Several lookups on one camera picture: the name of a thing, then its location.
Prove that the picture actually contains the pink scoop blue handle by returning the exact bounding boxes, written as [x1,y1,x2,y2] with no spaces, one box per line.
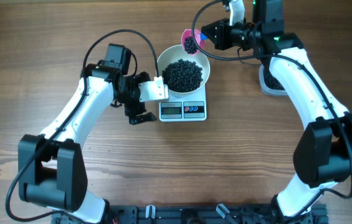
[181,29,207,55]

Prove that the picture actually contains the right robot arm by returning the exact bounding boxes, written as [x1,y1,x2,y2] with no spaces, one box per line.
[201,1,352,223]

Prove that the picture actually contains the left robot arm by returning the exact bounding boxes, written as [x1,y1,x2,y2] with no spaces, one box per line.
[14,44,169,223]

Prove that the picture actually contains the white digital kitchen scale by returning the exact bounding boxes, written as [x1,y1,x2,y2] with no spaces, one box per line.
[159,86,207,122]

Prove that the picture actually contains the black beans in bowl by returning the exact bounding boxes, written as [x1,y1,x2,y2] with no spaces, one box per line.
[162,59,203,93]

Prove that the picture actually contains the clear plastic container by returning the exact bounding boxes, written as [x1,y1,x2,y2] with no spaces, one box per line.
[259,65,288,96]

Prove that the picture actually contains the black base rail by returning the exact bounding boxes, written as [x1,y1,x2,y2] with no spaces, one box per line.
[50,203,329,224]

